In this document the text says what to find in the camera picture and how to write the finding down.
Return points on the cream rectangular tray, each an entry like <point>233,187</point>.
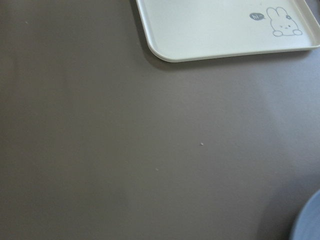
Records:
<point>191,30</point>

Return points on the blue round plate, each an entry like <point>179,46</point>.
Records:
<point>307,224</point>

